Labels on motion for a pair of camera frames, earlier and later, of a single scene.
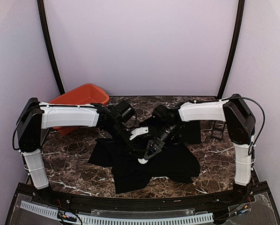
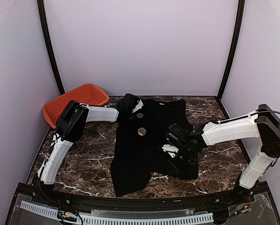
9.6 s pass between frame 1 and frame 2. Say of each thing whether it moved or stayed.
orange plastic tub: stayed
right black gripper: moved
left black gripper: moved
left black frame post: stayed
